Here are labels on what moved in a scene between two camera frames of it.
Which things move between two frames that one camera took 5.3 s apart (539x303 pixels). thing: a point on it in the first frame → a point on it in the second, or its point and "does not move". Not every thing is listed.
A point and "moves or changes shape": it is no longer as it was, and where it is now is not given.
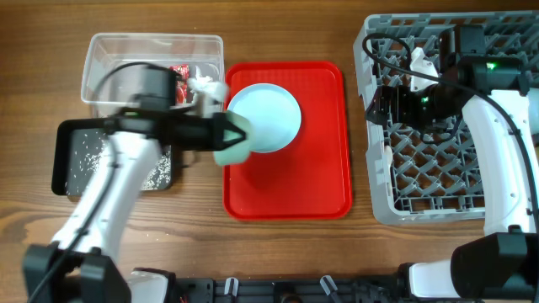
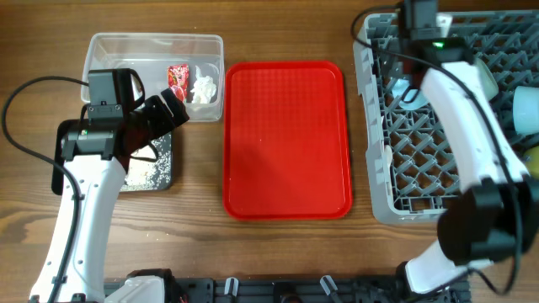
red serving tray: [310, 178] does not move
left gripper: [209, 130] → [164, 121]
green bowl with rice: [238, 152] moves or changes shape
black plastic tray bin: [77, 147] does not move
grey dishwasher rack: [414, 178] does not move
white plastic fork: [388, 156] does not move
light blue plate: [274, 115] moves or changes shape
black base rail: [208, 290] does not move
